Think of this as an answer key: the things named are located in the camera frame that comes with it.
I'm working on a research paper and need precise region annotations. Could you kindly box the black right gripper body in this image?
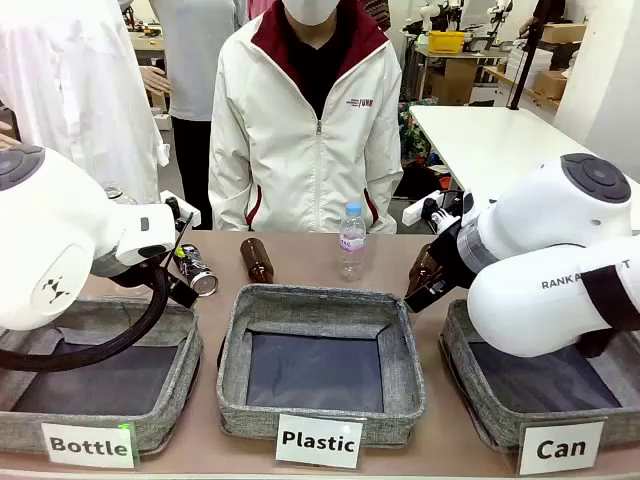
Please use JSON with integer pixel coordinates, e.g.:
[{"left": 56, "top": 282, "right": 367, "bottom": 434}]
[{"left": 430, "top": 218, "right": 482, "bottom": 297}]

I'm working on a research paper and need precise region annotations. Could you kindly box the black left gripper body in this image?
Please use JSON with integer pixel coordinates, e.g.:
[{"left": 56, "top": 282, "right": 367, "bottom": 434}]
[{"left": 160, "top": 249, "right": 201, "bottom": 310}]

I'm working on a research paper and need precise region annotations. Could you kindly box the black drink can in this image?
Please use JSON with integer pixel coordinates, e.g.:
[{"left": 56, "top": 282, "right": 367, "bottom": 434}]
[{"left": 177, "top": 243, "right": 220, "bottom": 298}]

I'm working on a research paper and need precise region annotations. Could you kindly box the brown glass bottle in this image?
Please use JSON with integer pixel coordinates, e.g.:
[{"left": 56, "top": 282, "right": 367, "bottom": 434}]
[
  {"left": 405, "top": 243, "right": 444, "bottom": 297},
  {"left": 239, "top": 237, "right": 276, "bottom": 285}
]

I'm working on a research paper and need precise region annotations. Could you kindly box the small clear water bottle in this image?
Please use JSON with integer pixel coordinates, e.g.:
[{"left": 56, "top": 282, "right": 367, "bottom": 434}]
[{"left": 338, "top": 201, "right": 369, "bottom": 282}]

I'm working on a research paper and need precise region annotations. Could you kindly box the grey basket labelled Plastic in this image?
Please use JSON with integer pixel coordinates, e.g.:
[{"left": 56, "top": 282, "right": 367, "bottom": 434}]
[{"left": 216, "top": 283, "right": 428, "bottom": 448}]

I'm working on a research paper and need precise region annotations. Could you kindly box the grey basket labelled Can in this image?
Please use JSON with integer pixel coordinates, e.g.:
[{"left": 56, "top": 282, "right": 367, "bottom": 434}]
[{"left": 438, "top": 298, "right": 640, "bottom": 452}]

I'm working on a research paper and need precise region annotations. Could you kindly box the grey basket labelled Bottle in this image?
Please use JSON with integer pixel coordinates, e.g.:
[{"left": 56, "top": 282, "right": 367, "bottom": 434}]
[{"left": 0, "top": 294, "right": 204, "bottom": 455}]

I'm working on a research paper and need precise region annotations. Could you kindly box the white Can label card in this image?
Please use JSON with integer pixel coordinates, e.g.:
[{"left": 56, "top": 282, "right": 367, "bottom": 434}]
[{"left": 517, "top": 420, "right": 607, "bottom": 477}]

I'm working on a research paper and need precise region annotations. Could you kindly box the bare hand of bystander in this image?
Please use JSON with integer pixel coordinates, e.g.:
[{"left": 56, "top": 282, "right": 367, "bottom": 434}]
[{"left": 139, "top": 65, "right": 175, "bottom": 96}]

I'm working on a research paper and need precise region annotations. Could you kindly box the white table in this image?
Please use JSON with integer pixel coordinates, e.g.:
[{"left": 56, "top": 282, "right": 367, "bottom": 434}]
[{"left": 407, "top": 104, "right": 640, "bottom": 202}]

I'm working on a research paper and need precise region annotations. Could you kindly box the colourful floral bag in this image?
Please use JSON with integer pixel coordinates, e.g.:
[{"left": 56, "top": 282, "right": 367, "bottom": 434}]
[{"left": 398, "top": 101, "right": 432, "bottom": 164}]

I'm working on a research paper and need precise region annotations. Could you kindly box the large cardboard box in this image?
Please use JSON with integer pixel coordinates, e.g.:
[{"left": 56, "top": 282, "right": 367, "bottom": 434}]
[{"left": 428, "top": 58, "right": 477, "bottom": 106}]

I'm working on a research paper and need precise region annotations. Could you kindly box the person in white jacket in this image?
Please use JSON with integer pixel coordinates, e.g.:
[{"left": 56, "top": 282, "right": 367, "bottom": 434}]
[{"left": 207, "top": 0, "right": 406, "bottom": 235}]

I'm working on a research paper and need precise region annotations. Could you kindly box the white Bottle label card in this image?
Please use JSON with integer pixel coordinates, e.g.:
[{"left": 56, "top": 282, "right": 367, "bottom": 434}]
[{"left": 40, "top": 422, "right": 138, "bottom": 470}]

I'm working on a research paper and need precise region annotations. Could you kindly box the white Plastic label card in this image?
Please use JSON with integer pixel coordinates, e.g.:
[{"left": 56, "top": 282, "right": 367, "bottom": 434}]
[{"left": 274, "top": 413, "right": 365, "bottom": 471}]

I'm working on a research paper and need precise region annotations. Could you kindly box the yellow plastic bin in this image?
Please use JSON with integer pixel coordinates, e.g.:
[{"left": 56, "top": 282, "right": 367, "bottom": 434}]
[{"left": 428, "top": 30, "right": 467, "bottom": 55}]

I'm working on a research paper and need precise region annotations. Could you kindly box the black stand pole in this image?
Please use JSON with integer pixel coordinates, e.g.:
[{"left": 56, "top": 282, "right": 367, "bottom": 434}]
[{"left": 505, "top": 0, "right": 552, "bottom": 112}]

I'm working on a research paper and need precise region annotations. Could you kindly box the person in grey shirt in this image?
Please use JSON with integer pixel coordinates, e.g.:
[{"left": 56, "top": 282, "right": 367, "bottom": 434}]
[{"left": 148, "top": 0, "right": 247, "bottom": 231}]

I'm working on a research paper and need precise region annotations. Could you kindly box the small cardboard box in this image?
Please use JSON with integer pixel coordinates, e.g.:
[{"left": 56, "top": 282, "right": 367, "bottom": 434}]
[{"left": 541, "top": 23, "right": 588, "bottom": 46}]

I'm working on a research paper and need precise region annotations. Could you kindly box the white face mask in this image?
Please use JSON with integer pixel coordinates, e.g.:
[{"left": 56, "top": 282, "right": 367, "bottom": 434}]
[{"left": 281, "top": 0, "right": 345, "bottom": 27}]

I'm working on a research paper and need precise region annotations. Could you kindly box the black cable bundle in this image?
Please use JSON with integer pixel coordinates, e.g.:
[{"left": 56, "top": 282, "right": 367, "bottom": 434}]
[{"left": 0, "top": 252, "right": 172, "bottom": 373}]

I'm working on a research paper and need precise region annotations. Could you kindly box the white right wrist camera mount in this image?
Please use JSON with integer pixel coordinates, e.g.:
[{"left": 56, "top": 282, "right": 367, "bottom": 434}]
[{"left": 401, "top": 188, "right": 476, "bottom": 232}]

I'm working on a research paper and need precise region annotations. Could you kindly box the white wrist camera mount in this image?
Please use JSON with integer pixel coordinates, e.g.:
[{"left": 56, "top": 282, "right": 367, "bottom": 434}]
[
  {"left": 401, "top": 188, "right": 476, "bottom": 232},
  {"left": 115, "top": 189, "right": 202, "bottom": 268}
]

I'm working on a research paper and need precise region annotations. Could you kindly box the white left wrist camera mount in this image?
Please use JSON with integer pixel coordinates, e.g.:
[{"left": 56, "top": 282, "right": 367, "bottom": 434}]
[{"left": 115, "top": 189, "right": 202, "bottom": 268}]

